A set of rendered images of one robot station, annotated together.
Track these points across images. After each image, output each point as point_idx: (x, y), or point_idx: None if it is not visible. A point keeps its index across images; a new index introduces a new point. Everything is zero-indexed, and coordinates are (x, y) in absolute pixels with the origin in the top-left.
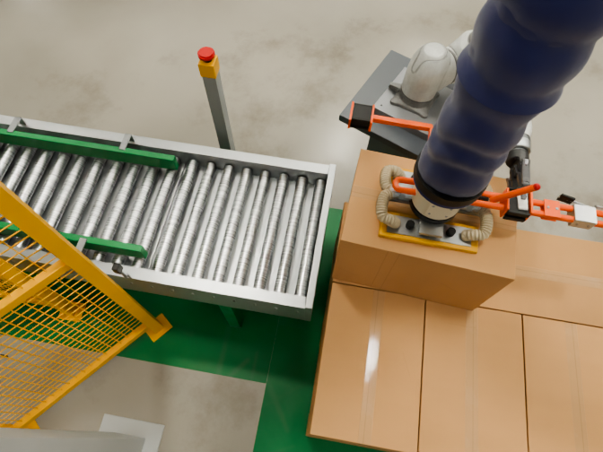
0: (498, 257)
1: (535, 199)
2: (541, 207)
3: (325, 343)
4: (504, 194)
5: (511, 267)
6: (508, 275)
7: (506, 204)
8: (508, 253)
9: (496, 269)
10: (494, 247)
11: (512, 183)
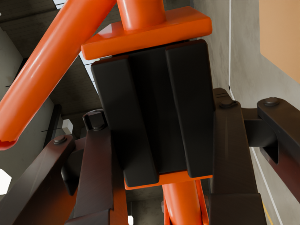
0: (279, 16)
1: (165, 191)
2: (200, 206)
3: None
4: (59, 11)
5: (270, 52)
6: (261, 38)
7: (110, 25)
8: (289, 52)
9: (264, 7)
10: (294, 6)
11: (213, 174)
